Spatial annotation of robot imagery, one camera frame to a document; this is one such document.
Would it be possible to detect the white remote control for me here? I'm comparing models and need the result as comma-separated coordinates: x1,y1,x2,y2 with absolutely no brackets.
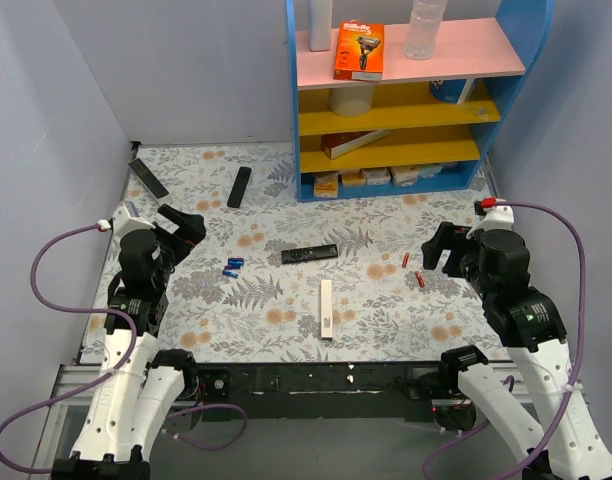
320,280,333,340

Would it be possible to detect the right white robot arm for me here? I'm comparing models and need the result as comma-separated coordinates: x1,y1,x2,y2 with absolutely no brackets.
422,220,612,479

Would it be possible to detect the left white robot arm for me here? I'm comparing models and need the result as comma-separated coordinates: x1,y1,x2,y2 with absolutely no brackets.
50,202,206,479

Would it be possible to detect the slim black remote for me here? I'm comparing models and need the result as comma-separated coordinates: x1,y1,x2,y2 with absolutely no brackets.
227,167,252,208

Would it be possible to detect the black and silver remote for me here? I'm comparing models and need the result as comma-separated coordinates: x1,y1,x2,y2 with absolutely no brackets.
128,158,171,205

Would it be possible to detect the black remote with buttons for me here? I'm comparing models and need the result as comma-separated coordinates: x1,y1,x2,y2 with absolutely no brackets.
281,244,339,265

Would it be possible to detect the blue battery lower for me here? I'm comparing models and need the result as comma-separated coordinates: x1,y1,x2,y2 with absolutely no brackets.
222,269,239,279

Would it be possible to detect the blue battery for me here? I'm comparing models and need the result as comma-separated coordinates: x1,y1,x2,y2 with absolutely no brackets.
222,269,239,279
227,257,245,266

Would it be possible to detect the blue battery upper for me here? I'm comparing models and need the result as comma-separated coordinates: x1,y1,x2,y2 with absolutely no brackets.
227,257,245,266

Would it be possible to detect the light blue small pack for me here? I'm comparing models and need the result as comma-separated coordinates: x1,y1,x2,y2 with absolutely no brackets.
418,163,443,179

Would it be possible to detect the white orange small box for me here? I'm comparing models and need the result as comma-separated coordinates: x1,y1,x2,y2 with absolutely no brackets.
389,165,419,187

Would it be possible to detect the floral table mat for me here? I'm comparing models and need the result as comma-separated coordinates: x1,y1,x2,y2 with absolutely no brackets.
79,141,517,365

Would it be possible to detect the blue shelf unit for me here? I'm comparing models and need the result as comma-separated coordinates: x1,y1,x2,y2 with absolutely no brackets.
285,1,554,202

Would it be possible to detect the yellow small box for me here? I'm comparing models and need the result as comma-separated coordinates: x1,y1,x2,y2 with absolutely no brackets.
340,170,366,188

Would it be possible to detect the orange snack box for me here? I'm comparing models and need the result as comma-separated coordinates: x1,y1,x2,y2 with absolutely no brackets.
313,172,339,198

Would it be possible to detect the blue round tin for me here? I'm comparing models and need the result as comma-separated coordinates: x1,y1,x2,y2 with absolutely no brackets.
429,78,479,104

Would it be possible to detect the red and white flat box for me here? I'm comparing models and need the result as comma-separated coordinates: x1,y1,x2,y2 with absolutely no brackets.
321,130,392,159

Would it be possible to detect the white cylinder container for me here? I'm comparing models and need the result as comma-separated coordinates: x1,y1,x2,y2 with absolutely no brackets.
328,85,375,118

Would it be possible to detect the orange razor box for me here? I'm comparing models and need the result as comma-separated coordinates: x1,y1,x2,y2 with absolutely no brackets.
333,20,385,82

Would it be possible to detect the clear plastic bottle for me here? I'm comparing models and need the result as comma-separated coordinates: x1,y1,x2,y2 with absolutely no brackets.
404,0,448,60

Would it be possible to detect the white tall bottle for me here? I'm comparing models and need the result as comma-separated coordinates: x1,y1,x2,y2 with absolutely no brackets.
308,0,332,52

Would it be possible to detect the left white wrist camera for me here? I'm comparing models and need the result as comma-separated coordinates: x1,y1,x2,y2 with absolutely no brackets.
96,201,155,238

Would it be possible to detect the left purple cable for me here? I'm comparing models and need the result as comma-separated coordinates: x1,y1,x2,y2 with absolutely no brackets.
0,222,249,475

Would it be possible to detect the purple cable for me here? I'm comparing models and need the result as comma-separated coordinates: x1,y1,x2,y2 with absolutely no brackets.
0,222,249,475
421,198,587,480

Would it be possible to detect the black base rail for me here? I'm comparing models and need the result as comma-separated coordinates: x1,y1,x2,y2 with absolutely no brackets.
195,360,482,431

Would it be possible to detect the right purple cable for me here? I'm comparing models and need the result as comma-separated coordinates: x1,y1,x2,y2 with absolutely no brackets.
421,198,587,480

